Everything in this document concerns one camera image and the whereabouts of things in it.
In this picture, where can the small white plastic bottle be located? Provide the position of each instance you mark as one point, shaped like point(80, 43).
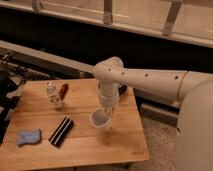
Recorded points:
point(53, 95)

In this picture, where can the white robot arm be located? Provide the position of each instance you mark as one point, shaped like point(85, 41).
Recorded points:
point(191, 92)

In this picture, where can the blue sponge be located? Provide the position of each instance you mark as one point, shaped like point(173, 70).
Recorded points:
point(29, 137)

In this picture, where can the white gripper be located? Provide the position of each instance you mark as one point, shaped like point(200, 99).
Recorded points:
point(108, 97)

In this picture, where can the black equipment at left edge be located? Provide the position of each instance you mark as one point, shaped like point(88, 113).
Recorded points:
point(10, 81)

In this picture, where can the red brown small object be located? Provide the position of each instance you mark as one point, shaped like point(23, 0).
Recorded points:
point(63, 91)

